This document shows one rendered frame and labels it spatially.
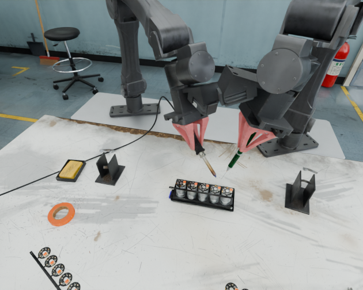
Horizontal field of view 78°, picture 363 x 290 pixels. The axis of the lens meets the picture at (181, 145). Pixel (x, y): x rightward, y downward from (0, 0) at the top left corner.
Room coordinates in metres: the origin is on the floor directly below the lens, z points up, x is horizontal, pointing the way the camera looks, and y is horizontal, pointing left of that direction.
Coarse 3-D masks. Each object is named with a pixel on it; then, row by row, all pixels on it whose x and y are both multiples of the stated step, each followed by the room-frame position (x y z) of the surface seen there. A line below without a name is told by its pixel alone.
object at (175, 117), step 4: (192, 84) 0.46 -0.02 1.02; (172, 88) 0.45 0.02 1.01; (176, 88) 0.45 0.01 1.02; (180, 88) 0.44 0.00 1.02; (172, 112) 0.45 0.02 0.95; (188, 112) 0.42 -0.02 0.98; (192, 112) 0.42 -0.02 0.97; (164, 116) 0.44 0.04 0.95; (168, 116) 0.42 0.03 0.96; (172, 116) 0.41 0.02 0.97; (176, 116) 0.40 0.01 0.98; (180, 116) 0.40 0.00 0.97; (172, 120) 0.41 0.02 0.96; (176, 120) 0.40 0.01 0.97
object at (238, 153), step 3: (255, 132) 0.34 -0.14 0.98; (252, 135) 0.34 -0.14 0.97; (249, 138) 0.34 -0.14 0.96; (252, 138) 0.34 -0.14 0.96; (249, 141) 0.34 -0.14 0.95; (237, 150) 0.35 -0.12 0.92; (237, 153) 0.34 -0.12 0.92; (240, 153) 0.34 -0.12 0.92; (234, 156) 0.35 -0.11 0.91; (237, 156) 0.34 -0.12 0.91; (234, 159) 0.34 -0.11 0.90; (237, 159) 0.34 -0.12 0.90; (231, 162) 0.34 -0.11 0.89; (234, 162) 0.34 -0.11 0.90; (228, 165) 0.35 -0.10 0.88; (231, 165) 0.34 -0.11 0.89
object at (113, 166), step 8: (104, 152) 0.46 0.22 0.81; (112, 152) 0.45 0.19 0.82; (104, 160) 0.45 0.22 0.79; (112, 160) 0.43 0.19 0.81; (104, 168) 0.43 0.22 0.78; (112, 168) 0.42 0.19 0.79; (120, 168) 0.46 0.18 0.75; (104, 176) 0.42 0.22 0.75; (112, 176) 0.41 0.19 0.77; (112, 184) 0.39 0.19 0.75
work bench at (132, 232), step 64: (64, 128) 0.66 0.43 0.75; (128, 128) 0.66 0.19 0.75; (0, 192) 0.37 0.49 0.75; (64, 192) 0.37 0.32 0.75; (128, 192) 0.37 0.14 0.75; (256, 192) 0.37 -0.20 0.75; (320, 192) 0.37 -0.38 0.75; (0, 256) 0.20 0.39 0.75; (64, 256) 0.20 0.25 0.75; (128, 256) 0.20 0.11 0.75; (192, 256) 0.20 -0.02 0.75; (256, 256) 0.20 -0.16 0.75; (320, 256) 0.20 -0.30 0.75
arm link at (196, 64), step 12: (156, 36) 0.48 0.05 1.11; (192, 36) 0.52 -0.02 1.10; (156, 48) 0.48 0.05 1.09; (180, 48) 0.44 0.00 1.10; (192, 48) 0.41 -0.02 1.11; (204, 48) 0.43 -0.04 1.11; (156, 60) 0.49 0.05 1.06; (180, 60) 0.44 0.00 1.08; (192, 60) 0.40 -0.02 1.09; (204, 60) 0.42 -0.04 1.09; (180, 72) 0.42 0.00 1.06; (192, 72) 0.39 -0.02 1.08; (204, 72) 0.40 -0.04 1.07
